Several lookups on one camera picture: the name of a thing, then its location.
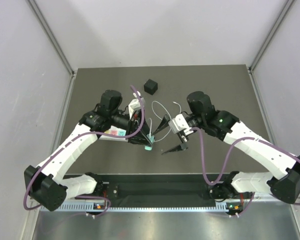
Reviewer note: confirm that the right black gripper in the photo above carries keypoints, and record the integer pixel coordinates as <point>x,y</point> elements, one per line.
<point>182,146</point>

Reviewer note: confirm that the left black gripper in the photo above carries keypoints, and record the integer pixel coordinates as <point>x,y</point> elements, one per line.
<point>140,137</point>

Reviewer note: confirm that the teal charger plug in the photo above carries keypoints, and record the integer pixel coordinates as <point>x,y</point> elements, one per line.
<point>150,143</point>

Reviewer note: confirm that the white power strip coloured sockets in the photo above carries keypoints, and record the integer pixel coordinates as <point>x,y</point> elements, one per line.
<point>114,131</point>

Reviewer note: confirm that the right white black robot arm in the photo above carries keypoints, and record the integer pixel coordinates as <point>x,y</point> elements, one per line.
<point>282,178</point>

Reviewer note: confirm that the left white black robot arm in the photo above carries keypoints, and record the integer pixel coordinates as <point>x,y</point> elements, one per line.
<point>46,184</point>

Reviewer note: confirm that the dark grey table mat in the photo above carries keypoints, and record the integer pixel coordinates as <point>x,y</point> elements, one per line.
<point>229,88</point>

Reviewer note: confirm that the black cube block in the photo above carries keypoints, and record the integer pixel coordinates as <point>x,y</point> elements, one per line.
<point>150,86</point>

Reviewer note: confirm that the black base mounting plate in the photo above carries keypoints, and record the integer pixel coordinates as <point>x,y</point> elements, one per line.
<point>144,186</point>

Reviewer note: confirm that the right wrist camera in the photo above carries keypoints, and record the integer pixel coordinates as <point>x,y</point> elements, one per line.
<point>179,124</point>

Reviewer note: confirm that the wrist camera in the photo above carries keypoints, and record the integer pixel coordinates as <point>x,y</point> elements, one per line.
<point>179,124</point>
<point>135,105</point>

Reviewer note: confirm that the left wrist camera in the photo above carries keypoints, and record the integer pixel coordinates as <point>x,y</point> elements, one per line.
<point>135,105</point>

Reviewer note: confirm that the slotted grey cable duct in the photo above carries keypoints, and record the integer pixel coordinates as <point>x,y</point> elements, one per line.
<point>90,206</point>

